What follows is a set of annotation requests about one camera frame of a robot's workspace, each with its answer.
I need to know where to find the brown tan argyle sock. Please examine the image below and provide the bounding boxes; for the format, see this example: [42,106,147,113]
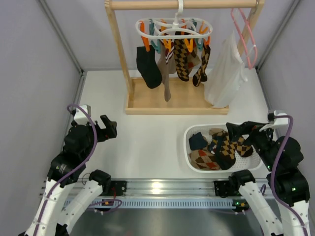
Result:
[192,45,211,87]

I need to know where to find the black sock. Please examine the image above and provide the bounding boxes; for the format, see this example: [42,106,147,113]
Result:
[136,45,162,89]

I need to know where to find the beige long sock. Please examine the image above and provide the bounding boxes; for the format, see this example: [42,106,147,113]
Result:
[157,44,176,102]

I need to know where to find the brown yellow argyle sock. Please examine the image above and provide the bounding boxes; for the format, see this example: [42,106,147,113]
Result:
[174,39,189,82]
[208,130,253,170]

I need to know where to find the white round clip hanger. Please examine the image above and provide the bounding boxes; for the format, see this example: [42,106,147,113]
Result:
[135,0,213,54]

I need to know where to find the striped cuff brown sock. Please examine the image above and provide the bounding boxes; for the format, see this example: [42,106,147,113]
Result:
[163,39,174,64]

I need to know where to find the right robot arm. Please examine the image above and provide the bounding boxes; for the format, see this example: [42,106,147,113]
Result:
[226,114,311,236]

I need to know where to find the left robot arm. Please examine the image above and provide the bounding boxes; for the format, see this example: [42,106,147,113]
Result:
[21,115,117,236]

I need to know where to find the pink plastic hanger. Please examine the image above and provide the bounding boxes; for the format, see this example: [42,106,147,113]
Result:
[230,8,258,69]

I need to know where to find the brown yellow argyle sock in basket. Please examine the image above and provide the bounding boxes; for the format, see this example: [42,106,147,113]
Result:
[208,130,253,170]

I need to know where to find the white plastic basket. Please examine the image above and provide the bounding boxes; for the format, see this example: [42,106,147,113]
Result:
[183,124,262,174]

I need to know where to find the navy sock in basket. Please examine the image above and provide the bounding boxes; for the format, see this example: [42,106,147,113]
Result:
[189,132,208,150]

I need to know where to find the orange beige argyle sock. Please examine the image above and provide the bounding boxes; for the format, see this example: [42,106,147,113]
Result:
[189,149,221,171]

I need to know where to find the white plastic bag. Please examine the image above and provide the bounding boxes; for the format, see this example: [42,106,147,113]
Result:
[204,33,248,108]

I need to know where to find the wooden clothes rack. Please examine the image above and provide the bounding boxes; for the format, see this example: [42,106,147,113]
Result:
[105,0,264,115]

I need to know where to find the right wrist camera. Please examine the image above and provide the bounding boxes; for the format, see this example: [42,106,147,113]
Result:
[267,110,289,129]

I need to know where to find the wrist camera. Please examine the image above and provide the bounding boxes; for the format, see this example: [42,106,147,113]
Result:
[267,110,289,129]
[74,105,91,125]

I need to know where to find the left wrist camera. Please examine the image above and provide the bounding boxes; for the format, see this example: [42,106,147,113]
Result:
[74,105,91,125]

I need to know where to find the aluminium mounting rail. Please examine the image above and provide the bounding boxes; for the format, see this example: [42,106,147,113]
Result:
[87,178,248,209]

